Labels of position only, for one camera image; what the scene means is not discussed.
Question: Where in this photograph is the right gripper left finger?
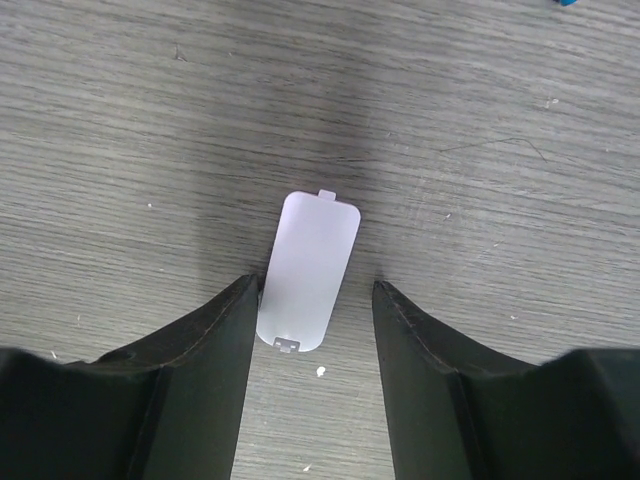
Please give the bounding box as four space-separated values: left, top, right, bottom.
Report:
1 275 258 479

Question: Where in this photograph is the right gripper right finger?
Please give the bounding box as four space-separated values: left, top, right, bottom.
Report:
372 281 639 479

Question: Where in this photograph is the white battery cover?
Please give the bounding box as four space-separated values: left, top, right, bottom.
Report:
256 190 361 353

